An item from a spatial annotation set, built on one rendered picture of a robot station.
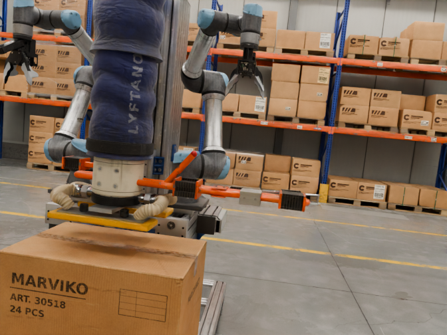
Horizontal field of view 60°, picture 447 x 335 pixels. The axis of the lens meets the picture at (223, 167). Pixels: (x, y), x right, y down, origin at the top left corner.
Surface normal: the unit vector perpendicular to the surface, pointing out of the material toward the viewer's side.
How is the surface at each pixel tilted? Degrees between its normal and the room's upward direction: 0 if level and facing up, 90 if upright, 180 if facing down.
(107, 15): 91
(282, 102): 86
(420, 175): 90
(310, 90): 90
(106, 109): 77
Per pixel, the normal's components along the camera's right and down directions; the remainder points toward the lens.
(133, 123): 0.70, -0.08
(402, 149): -0.11, 0.10
